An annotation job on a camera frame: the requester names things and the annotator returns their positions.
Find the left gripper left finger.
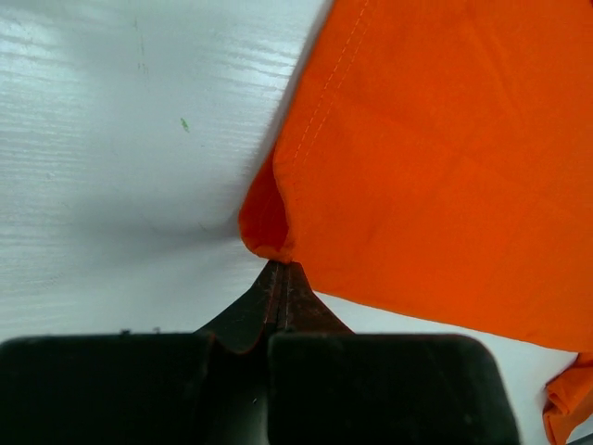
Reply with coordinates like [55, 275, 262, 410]
[196, 261, 284, 354]

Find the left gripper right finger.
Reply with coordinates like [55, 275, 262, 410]
[277, 262, 353, 334]

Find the orange t shirt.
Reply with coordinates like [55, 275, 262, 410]
[238, 1, 592, 444]

